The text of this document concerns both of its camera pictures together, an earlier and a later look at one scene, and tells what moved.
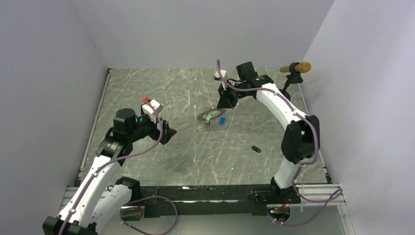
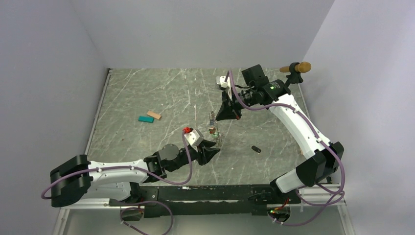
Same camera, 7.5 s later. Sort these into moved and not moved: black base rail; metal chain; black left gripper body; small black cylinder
Moved: black left gripper body; metal chain
Not moved: small black cylinder; black base rail
